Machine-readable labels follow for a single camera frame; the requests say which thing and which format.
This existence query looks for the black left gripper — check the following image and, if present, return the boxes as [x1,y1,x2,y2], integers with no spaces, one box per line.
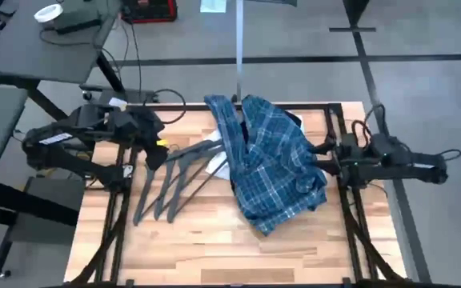
[112,104,171,171]

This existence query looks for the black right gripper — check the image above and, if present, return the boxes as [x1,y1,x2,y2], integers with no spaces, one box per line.
[310,134,372,179]

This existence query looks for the blue plaid button shirt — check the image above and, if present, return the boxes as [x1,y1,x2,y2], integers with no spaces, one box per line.
[203,94,329,237]

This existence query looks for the white paper sheet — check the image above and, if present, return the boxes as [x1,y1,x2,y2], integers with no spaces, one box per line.
[107,97,130,112]

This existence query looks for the red and black toolbox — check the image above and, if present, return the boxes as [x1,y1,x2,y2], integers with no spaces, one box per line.
[119,0,178,24]

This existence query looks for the black stand base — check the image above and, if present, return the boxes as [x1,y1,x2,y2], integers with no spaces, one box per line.
[328,0,378,33]

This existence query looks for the black flat device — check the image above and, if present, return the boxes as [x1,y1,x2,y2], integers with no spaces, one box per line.
[54,15,104,36]

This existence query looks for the white floor label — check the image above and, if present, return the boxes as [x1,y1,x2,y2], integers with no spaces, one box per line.
[199,0,228,14]

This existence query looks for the large grey desk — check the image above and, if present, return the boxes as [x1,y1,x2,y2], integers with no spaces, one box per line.
[0,0,124,85]

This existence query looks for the white tape roll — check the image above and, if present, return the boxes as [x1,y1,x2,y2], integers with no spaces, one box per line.
[34,2,65,23]

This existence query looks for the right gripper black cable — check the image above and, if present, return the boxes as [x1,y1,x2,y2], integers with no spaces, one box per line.
[350,102,388,150]

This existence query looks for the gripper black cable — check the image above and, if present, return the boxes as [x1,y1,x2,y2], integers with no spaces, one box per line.
[144,88,187,126]
[350,102,388,150]

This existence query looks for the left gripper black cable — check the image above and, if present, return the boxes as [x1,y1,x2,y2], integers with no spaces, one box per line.
[144,88,187,126]

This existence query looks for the white clothes rail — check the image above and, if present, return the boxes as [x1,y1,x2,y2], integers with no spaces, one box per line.
[235,0,245,102]

